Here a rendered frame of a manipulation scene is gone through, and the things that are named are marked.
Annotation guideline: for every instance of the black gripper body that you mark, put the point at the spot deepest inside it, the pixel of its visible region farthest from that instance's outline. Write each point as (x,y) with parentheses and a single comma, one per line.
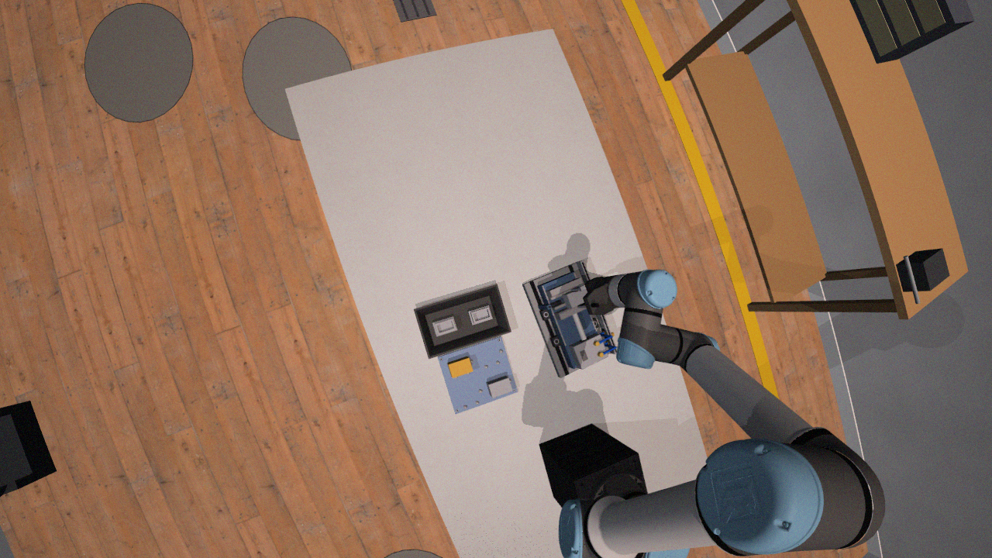
(603,298)

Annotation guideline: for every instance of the orange rectangular block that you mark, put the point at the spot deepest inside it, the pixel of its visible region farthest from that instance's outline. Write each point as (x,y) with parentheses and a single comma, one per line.
(460,367)

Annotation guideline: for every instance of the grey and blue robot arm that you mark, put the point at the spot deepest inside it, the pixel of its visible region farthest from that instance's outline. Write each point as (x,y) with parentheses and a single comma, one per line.
(754,497)

